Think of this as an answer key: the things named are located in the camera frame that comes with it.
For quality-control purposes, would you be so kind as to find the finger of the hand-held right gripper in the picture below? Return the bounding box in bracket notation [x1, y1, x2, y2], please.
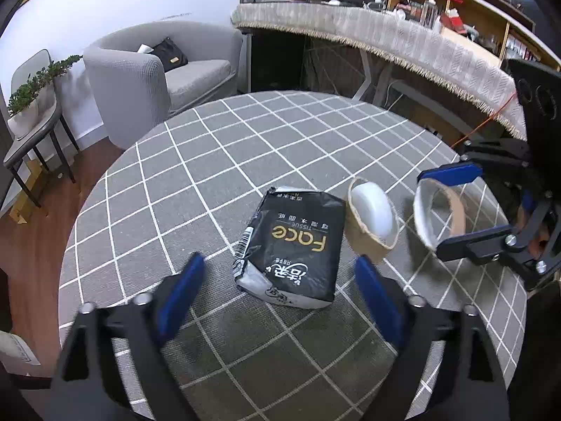
[416, 139, 533, 186]
[436, 225, 518, 266]

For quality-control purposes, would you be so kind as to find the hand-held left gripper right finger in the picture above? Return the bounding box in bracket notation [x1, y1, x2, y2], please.
[354, 255, 509, 421]

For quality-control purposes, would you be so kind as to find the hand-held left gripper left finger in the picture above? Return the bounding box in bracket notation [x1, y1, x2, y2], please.
[52, 252, 207, 421]

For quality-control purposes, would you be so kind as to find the brown paper cup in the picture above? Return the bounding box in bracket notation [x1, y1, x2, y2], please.
[345, 176, 400, 260]
[413, 179, 468, 252]

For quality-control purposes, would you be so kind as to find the black tissue pack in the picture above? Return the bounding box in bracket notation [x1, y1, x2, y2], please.
[232, 186, 347, 310]

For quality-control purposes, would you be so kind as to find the white desk leg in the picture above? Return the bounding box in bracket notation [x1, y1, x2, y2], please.
[351, 48, 421, 101]

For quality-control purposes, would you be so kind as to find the wooden shelf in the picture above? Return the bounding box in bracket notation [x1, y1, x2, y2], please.
[388, 0, 561, 71]

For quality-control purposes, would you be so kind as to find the red box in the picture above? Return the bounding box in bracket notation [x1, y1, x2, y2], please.
[440, 9, 465, 32]

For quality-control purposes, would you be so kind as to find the long desk with fringed cloth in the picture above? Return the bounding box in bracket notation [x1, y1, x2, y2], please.
[231, 0, 528, 141]

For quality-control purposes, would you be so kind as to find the white printed paper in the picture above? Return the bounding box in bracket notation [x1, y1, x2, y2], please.
[0, 331, 42, 367]

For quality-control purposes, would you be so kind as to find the cardboard box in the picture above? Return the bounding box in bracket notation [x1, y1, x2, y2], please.
[9, 158, 49, 224]

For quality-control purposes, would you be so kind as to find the grey dining chair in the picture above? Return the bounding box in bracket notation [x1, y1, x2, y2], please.
[4, 49, 82, 209]

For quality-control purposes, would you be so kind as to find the grey armchair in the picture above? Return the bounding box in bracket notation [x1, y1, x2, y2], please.
[83, 21, 244, 150]

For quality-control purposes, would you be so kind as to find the potted plant in white pot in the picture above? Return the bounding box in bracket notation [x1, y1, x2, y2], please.
[6, 74, 50, 138]
[41, 55, 84, 93]

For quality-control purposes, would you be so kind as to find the black handbag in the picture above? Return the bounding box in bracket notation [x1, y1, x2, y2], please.
[150, 37, 189, 73]

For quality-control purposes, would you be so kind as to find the orange cable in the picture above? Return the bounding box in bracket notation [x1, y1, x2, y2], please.
[451, 92, 518, 147]

